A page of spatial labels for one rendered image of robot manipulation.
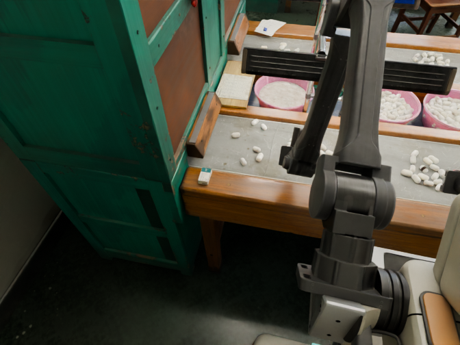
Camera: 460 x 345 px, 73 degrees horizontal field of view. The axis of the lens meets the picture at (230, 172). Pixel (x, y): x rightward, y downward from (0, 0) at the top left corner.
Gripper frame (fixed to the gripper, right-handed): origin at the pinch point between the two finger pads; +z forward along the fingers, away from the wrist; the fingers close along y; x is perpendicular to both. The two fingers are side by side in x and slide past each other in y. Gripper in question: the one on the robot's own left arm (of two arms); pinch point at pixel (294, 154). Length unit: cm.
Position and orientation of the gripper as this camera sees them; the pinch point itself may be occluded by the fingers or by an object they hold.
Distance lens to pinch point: 111.4
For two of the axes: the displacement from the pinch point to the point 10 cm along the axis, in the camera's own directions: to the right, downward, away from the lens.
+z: 1.7, -1.7, 9.7
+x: -1.3, 9.7, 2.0
